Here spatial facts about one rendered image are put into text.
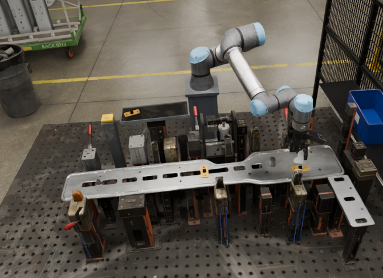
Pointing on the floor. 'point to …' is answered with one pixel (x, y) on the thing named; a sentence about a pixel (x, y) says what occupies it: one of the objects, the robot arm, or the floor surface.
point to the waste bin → (16, 82)
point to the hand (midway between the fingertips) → (301, 159)
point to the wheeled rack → (73, 29)
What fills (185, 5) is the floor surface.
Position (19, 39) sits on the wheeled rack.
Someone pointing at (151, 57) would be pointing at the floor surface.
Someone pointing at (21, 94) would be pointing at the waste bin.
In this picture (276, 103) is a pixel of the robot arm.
